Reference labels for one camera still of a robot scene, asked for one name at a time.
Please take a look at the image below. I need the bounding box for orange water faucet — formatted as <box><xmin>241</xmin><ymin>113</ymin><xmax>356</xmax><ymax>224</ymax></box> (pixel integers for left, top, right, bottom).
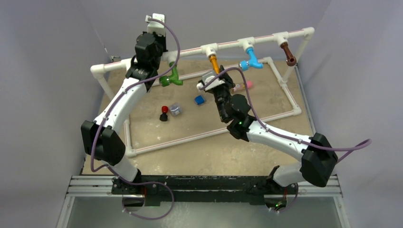
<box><xmin>209</xmin><ymin>54</ymin><xmax>220</xmax><ymax>74</ymax></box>

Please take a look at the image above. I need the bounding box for white PVC pipe frame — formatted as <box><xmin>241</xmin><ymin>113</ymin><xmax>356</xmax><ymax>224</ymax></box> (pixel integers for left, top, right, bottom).
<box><xmin>90</xmin><ymin>27</ymin><xmax>315</xmax><ymax>157</ymax></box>

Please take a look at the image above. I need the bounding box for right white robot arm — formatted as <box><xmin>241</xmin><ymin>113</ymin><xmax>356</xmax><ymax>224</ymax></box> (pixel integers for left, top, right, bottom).
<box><xmin>196</xmin><ymin>66</ymin><xmax>338</xmax><ymax>193</ymax></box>

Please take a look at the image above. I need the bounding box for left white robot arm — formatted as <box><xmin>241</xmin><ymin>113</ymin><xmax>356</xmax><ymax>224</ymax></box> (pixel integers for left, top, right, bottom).
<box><xmin>81</xmin><ymin>32</ymin><xmax>167</xmax><ymax>194</ymax></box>

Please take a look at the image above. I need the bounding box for blue water faucet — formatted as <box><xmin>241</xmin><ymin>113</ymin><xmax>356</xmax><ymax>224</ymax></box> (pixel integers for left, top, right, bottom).
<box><xmin>239</xmin><ymin>47</ymin><xmax>263</xmax><ymax>71</ymax></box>

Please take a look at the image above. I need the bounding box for green water faucet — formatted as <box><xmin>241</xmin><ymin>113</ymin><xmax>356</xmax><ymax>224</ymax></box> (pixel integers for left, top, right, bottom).
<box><xmin>159</xmin><ymin>62</ymin><xmax>183</xmax><ymax>87</ymax></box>

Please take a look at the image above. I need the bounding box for brown water faucet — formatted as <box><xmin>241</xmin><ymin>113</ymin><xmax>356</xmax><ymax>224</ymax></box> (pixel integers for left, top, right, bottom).
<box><xmin>280</xmin><ymin>42</ymin><xmax>297</xmax><ymax>67</ymax></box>

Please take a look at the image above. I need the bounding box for pink capped small bottle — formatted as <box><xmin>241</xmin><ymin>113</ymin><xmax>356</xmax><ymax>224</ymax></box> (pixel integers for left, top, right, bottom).
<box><xmin>231</xmin><ymin>81</ymin><xmax>253</xmax><ymax>93</ymax></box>

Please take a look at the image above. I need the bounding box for blue cube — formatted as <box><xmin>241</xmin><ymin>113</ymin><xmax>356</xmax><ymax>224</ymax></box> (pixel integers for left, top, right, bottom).
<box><xmin>194</xmin><ymin>95</ymin><xmax>205</xmax><ymax>105</ymax></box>

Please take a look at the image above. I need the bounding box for clear plastic small box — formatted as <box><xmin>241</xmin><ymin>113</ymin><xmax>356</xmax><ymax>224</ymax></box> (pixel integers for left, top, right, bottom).
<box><xmin>168</xmin><ymin>103</ymin><xmax>183</xmax><ymax>116</ymax></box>

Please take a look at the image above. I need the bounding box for red black knob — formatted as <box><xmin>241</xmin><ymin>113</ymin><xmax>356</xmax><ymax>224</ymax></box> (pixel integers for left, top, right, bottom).
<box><xmin>159</xmin><ymin>105</ymin><xmax>169</xmax><ymax>122</ymax></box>

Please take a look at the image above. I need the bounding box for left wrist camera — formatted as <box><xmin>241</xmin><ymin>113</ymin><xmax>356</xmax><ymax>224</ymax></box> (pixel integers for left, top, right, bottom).
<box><xmin>145</xmin><ymin>13</ymin><xmax>166</xmax><ymax>37</ymax></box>

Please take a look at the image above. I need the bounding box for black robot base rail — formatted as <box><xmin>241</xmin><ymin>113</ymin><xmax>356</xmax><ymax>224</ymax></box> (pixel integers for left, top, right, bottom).
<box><xmin>111</xmin><ymin>174</ymin><xmax>297</xmax><ymax>208</ymax></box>

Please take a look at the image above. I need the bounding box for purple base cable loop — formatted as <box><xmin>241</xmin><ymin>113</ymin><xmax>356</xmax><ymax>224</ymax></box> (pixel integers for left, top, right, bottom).
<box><xmin>122</xmin><ymin>180</ymin><xmax>176</xmax><ymax>221</ymax></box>

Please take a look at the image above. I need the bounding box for aluminium extrusion frame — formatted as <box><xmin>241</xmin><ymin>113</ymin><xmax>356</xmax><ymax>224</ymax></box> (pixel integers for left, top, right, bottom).
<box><xmin>56</xmin><ymin>175</ymin><xmax>113</xmax><ymax>228</ymax></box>

